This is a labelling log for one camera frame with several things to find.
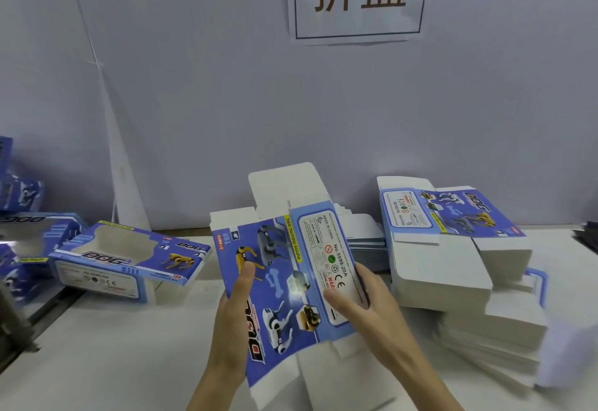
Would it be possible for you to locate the person's left hand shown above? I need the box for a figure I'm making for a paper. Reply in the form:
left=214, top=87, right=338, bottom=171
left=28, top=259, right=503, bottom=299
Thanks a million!
left=210, top=258, right=258, bottom=374

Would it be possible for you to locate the black object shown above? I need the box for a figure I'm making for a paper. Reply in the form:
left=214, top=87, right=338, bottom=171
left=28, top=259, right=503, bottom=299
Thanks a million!
left=581, top=221, right=598, bottom=256

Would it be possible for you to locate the person's left forearm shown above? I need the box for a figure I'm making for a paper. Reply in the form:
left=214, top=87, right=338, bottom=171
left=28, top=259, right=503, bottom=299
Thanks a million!
left=187, top=359, right=254, bottom=411

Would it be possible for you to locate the white paper wall sign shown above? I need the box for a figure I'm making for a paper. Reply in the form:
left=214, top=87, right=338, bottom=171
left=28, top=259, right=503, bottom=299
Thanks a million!
left=287, top=0, right=433, bottom=45

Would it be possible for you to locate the stack of boxes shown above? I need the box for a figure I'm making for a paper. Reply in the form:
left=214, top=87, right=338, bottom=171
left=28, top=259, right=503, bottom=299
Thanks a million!
left=331, top=202, right=392, bottom=276
left=376, top=175, right=551, bottom=389

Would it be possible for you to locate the person's right forearm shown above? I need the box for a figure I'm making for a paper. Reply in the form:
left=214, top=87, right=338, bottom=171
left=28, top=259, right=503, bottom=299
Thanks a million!
left=387, top=336, right=468, bottom=411

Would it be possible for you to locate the blue dog-print cardboard box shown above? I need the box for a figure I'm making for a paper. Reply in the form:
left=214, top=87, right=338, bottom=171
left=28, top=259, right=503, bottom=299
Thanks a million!
left=210, top=163, right=375, bottom=411
left=49, top=221, right=209, bottom=306

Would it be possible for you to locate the white folded paper sheet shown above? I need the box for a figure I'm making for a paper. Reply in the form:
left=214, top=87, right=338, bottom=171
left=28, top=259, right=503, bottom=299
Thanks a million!
left=537, top=317, right=598, bottom=390

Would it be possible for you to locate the pile of blue boxes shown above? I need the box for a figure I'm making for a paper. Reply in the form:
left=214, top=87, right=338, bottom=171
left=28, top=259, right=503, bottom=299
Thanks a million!
left=0, top=135, right=87, bottom=306

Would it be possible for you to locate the person's right hand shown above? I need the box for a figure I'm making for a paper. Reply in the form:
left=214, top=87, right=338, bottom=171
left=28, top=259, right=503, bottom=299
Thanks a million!
left=320, top=261, right=422, bottom=370

